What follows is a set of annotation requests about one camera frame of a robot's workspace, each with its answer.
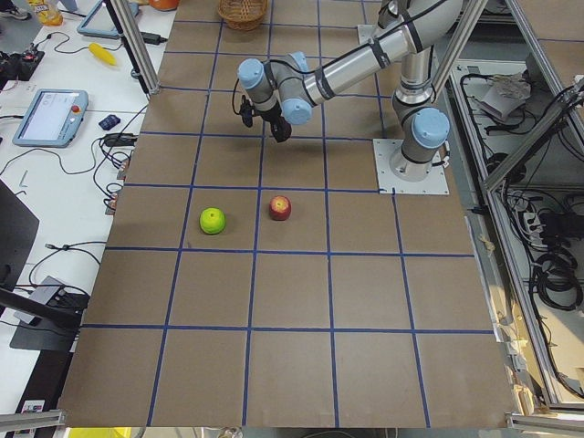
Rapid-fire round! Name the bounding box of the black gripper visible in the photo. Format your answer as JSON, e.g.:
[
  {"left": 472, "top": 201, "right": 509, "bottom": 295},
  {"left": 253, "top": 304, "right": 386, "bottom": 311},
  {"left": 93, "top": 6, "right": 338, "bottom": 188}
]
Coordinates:
[{"left": 267, "top": 109, "right": 292, "bottom": 142}]

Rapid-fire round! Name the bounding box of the red yellow apple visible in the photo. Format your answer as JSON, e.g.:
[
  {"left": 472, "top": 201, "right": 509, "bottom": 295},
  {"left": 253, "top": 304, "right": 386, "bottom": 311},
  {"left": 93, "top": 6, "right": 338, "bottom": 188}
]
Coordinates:
[{"left": 268, "top": 195, "right": 292, "bottom": 221}]

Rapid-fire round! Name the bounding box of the wicker basket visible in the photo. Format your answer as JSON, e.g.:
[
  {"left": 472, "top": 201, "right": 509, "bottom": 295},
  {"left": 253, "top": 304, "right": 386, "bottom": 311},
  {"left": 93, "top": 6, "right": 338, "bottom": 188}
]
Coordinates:
[{"left": 217, "top": 0, "right": 268, "bottom": 31}]

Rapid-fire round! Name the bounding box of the green apple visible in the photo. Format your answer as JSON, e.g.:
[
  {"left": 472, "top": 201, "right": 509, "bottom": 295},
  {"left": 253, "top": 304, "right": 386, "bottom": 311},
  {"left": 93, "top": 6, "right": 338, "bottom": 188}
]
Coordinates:
[{"left": 199, "top": 207, "right": 226, "bottom": 235}]

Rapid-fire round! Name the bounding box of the dark checkered pouch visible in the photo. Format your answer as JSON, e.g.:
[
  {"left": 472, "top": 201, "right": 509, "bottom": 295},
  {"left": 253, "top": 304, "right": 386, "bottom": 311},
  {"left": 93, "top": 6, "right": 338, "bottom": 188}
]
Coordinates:
[{"left": 99, "top": 114, "right": 120, "bottom": 130}]

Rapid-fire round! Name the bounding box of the orange round object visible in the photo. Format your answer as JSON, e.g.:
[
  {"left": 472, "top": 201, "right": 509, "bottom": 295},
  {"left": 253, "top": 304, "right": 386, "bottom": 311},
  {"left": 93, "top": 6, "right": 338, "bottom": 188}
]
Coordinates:
[{"left": 148, "top": 0, "right": 180, "bottom": 12}]

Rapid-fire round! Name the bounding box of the yellow toy corn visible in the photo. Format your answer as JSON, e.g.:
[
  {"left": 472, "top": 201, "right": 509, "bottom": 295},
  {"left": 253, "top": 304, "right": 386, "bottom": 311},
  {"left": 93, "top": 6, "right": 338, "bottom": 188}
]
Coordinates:
[{"left": 88, "top": 43, "right": 118, "bottom": 67}]

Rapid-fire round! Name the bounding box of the blue teach pendant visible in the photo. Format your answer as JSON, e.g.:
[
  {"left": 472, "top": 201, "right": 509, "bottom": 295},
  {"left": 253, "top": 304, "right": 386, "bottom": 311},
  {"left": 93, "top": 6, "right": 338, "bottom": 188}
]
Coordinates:
[
  {"left": 77, "top": 1, "right": 120, "bottom": 40},
  {"left": 13, "top": 89, "right": 89, "bottom": 148}
]

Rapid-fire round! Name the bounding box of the grey usb hub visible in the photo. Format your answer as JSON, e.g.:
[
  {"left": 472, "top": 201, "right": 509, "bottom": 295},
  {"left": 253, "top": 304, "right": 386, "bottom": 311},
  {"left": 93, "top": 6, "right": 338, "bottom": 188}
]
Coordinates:
[{"left": 15, "top": 276, "right": 89, "bottom": 329}]

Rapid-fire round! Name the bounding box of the black monitor stand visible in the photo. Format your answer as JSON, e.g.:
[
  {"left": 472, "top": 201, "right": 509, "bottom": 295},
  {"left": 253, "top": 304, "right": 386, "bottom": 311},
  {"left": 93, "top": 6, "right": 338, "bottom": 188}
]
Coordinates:
[{"left": 1, "top": 184, "right": 80, "bottom": 352}]

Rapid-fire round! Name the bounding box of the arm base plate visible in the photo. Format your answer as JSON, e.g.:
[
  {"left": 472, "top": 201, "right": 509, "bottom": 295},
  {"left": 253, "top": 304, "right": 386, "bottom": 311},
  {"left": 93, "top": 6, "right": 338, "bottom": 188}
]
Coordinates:
[
  {"left": 357, "top": 25, "right": 380, "bottom": 45},
  {"left": 372, "top": 139, "right": 450, "bottom": 195}
]

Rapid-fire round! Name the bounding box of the aluminium frame post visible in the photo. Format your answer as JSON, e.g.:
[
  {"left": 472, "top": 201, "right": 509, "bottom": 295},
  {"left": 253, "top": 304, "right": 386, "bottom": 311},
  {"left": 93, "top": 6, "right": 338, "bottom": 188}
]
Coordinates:
[{"left": 105, "top": 0, "right": 160, "bottom": 96}]

